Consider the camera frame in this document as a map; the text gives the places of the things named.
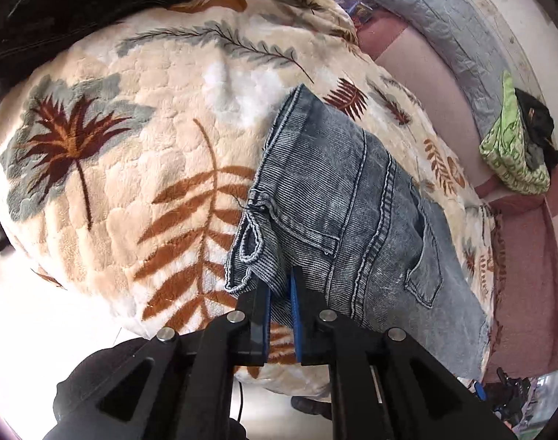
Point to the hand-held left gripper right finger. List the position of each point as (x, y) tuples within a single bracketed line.
[(297, 318)]

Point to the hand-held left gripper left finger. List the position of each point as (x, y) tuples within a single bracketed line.
[(263, 325)]

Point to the blue denim pants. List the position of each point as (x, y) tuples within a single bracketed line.
[(352, 192)]

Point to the dark shoe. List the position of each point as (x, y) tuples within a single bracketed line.
[(309, 405)]

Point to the small blue object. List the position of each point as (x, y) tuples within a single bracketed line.
[(480, 390)]

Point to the dark clutter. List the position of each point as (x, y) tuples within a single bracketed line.
[(508, 394)]

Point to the leaf print fleece blanket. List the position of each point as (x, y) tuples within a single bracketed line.
[(146, 101)]

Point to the green patterned cloth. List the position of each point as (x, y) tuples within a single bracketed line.
[(508, 146)]

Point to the pink bed sheet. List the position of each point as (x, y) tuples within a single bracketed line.
[(425, 68)]

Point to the black cloth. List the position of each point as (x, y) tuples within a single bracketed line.
[(538, 119)]

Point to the purple printed packet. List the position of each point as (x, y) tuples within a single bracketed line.
[(359, 11)]

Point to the grey quilted pillow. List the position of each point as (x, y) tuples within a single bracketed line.
[(444, 23)]

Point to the black garment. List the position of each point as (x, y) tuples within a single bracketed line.
[(77, 4)]

